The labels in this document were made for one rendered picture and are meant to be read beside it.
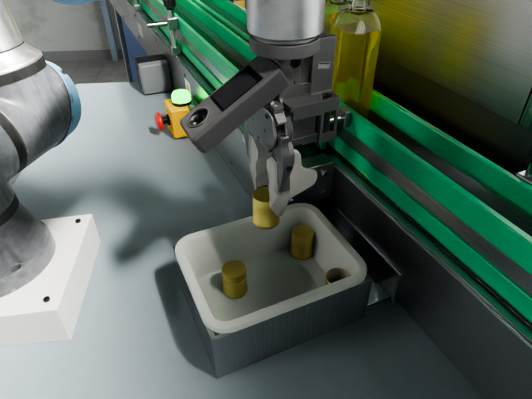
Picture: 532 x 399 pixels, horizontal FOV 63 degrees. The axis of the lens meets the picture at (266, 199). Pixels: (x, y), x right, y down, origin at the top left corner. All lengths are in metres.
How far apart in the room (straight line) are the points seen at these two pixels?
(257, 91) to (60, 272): 0.38
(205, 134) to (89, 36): 3.54
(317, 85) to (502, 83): 0.29
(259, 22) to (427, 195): 0.30
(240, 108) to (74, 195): 0.54
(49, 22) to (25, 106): 3.36
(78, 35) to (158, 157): 3.05
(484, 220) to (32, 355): 0.57
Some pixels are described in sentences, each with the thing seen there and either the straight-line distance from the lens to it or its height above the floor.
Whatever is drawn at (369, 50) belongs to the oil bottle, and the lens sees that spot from 0.69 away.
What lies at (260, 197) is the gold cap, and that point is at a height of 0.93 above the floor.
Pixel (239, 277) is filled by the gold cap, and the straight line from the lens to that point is 0.60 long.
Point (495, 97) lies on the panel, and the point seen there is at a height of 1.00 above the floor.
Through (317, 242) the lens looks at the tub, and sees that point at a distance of 0.66.
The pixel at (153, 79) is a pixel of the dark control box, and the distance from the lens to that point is 1.26.
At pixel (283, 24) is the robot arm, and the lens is 0.42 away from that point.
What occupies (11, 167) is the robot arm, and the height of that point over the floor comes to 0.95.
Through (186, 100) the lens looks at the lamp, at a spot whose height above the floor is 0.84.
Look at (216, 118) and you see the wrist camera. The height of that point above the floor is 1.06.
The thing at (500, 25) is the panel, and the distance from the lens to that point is 0.68.
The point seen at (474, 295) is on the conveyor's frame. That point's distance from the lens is 0.54.
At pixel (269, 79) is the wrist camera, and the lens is 0.44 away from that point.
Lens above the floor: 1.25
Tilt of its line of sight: 37 degrees down
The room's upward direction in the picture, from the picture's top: straight up
